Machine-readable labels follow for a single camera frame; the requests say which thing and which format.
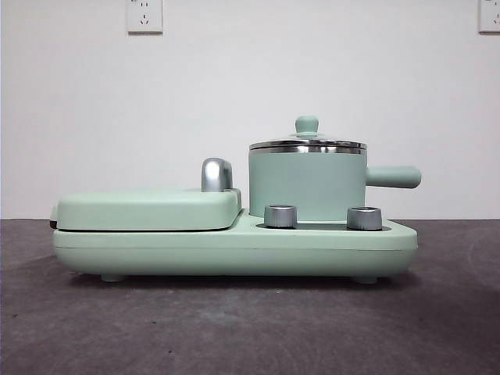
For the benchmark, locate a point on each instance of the mint green griddle cover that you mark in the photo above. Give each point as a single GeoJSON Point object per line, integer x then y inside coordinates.
{"type": "Point", "coordinates": [144, 209]}

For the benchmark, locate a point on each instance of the silver control knob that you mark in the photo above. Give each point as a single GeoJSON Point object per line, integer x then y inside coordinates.
{"type": "Point", "coordinates": [364, 217]}
{"type": "Point", "coordinates": [280, 216]}

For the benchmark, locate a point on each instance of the white wall outlet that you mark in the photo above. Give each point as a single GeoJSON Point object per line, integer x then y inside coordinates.
{"type": "Point", "coordinates": [143, 17]}
{"type": "Point", "coordinates": [490, 15]}

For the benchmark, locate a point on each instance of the mint green appliance base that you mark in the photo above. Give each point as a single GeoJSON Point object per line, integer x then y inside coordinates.
{"type": "Point", "coordinates": [234, 254]}

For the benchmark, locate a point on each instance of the glass lid with green knob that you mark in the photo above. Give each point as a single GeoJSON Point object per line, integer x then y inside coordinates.
{"type": "Point", "coordinates": [307, 125]}

